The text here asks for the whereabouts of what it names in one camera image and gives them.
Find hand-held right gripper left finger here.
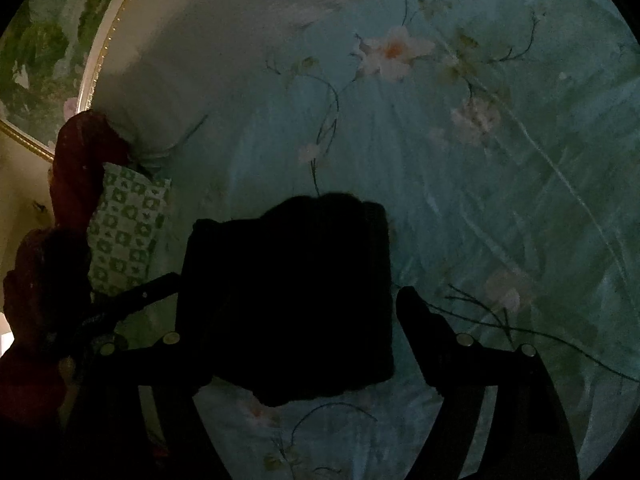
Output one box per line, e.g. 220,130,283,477
62,280,241,480

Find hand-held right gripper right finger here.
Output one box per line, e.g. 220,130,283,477
395,286,582,480

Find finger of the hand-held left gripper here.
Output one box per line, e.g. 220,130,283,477
90,272,182,322

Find black pants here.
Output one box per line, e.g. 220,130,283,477
176,191,397,408

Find person's left forearm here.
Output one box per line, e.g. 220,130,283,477
1,227,93,428

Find green patterned white pillow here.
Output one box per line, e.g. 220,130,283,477
86,161,172,297

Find dark red cloth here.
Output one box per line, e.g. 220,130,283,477
52,110,133,233

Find teal floral bed sheet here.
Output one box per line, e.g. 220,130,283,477
112,0,640,480

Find white ribbed blanket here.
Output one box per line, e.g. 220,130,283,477
87,0,381,158

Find gold framed green painting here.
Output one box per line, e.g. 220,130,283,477
0,0,153,161

